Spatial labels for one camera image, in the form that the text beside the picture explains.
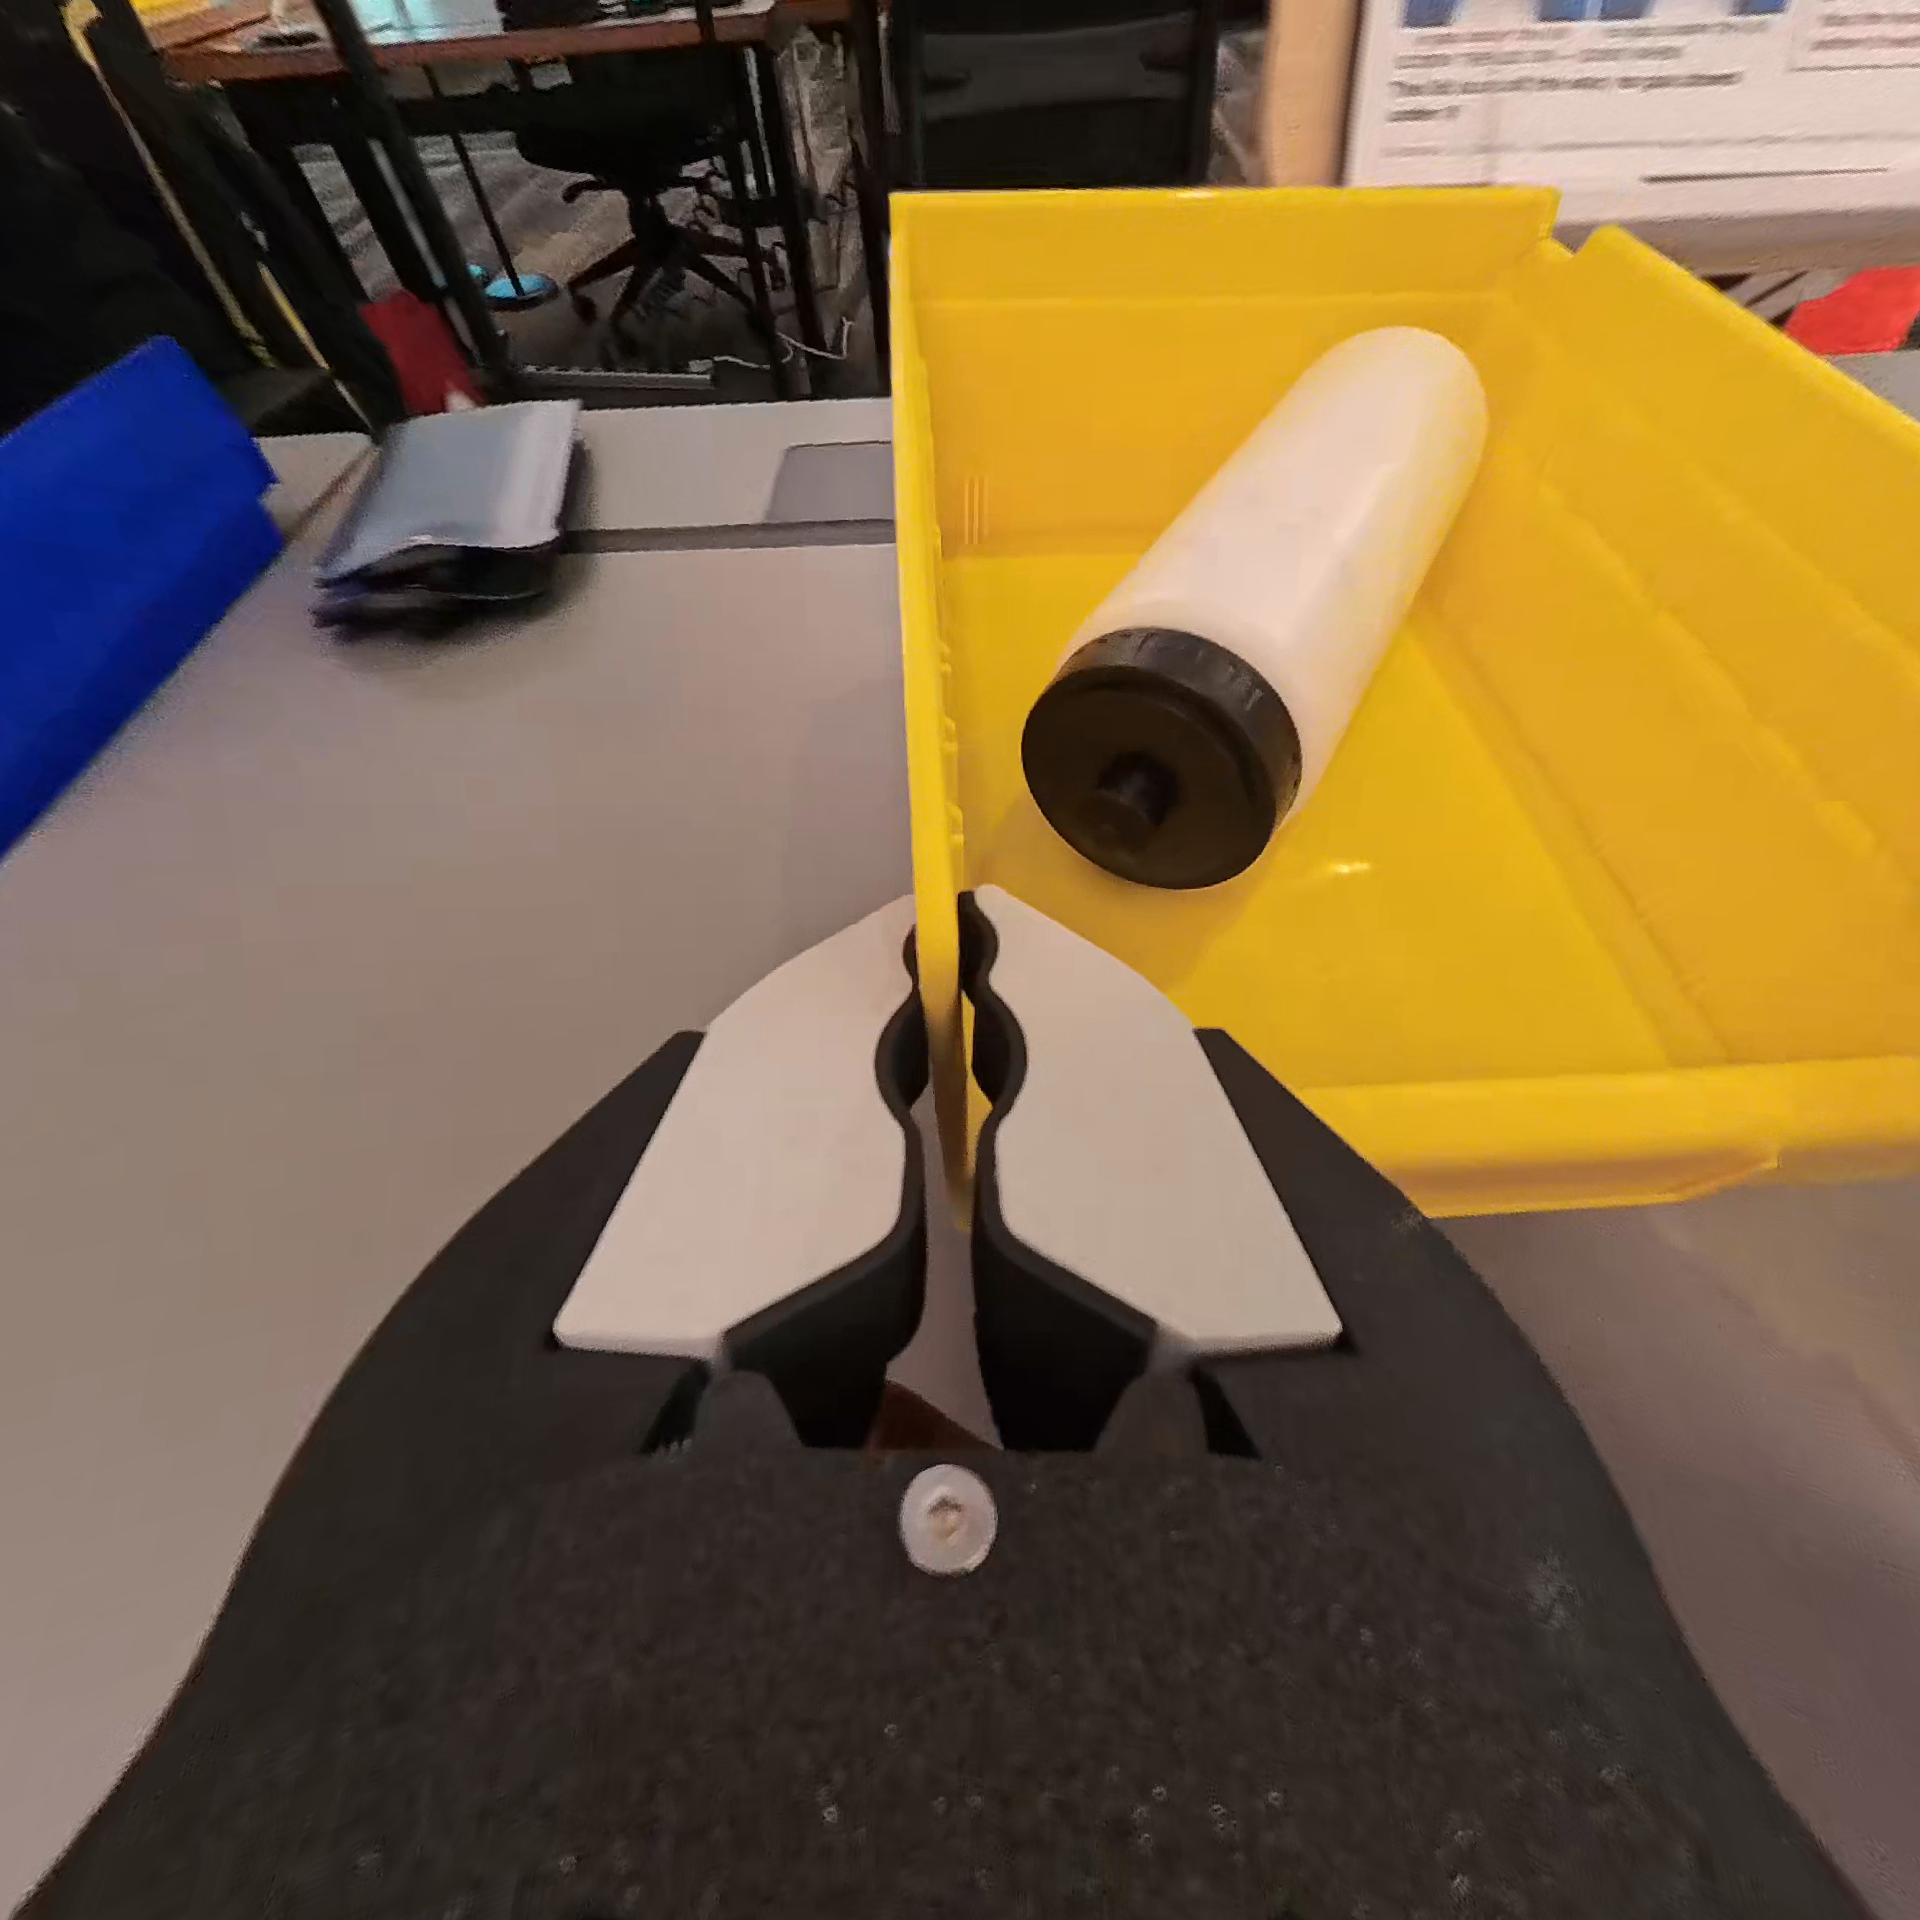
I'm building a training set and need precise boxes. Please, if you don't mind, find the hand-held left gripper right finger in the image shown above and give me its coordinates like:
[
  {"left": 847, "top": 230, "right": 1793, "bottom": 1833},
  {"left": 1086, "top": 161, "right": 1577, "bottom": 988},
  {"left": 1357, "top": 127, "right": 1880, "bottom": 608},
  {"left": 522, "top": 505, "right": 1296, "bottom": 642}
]
[{"left": 953, "top": 883, "right": 1346, "bottom": 1454}]

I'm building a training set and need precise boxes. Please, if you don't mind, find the instruction board on stand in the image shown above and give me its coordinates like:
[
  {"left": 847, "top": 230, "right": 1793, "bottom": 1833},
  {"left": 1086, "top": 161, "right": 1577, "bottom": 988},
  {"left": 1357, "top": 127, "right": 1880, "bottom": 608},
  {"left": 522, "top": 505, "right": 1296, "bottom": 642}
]
[{"left": 1343, "top": 0, "right": 1920, "bottom": 195}]

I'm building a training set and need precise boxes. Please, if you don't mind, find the black office chair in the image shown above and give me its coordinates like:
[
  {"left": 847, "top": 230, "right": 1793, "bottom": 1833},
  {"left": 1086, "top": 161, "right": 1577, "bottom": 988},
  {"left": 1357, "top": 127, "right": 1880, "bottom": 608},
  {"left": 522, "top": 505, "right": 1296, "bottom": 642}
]
[{"left": 510, "top": 75, "right": 790, "bottom": 329}]

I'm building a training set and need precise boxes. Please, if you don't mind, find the yellow plastic bin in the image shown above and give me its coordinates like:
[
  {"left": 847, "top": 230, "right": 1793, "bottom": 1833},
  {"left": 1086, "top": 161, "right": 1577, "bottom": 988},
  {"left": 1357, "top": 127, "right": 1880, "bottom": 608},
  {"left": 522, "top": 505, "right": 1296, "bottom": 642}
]
[{"left": 885, "top": 183, "right": 1920, "bottom": 1224}]

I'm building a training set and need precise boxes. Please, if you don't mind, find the dark foil pouch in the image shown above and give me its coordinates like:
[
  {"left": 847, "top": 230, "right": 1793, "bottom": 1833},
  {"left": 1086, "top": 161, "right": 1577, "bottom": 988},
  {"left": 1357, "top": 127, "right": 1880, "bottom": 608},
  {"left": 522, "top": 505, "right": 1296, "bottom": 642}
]
[{"left": 306, "top": 395, "right": 591, "bottom": 635}]

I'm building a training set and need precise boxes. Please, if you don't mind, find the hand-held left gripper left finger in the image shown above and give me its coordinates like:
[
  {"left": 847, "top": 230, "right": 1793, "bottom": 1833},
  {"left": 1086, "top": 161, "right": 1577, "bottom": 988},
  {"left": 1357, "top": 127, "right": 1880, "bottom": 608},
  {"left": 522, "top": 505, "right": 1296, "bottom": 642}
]
[{"left": 549, "top": 891, "right": 934, "bottom": 1454}]

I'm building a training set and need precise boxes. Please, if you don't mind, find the wooden instruction board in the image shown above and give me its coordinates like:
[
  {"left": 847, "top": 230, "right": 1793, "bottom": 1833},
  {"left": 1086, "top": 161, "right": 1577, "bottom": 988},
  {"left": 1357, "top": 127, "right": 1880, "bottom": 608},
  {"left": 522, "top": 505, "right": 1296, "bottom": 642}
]
[{"left": 1264, "top": 0, "right": 1920, "bottom": 226}]

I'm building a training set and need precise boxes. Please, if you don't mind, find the blue plastic bin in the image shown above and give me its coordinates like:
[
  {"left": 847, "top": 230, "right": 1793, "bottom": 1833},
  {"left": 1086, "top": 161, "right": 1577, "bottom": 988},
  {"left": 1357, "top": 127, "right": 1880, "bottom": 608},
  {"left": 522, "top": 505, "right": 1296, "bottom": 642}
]
[{"left": 0, "top": 334, "right": 288, "bottom": 859}]

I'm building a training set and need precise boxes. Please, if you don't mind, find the black bottle lid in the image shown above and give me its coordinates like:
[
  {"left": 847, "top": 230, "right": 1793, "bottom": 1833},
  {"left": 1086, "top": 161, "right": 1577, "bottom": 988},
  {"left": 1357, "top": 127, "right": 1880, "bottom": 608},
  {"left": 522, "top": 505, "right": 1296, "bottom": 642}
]
[{"left": 1017, "top": 625, "right": 1307, "bottom": 895}]

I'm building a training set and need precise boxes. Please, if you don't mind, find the wooden table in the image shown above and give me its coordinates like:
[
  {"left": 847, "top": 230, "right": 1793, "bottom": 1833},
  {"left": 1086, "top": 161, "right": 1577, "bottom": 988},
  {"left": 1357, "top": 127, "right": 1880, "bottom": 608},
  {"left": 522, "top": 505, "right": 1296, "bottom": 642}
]
[{"left": 152, "top": 0, "right": 880, "bottom": 90}]

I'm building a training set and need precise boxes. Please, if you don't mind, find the white plastic bottle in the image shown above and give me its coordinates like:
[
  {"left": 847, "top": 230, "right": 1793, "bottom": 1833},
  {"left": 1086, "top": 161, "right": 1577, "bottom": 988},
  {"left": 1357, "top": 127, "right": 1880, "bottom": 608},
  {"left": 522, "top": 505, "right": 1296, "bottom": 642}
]
[{"left": 1063, "top": 322, "right": 1493, "bottom": 804}]

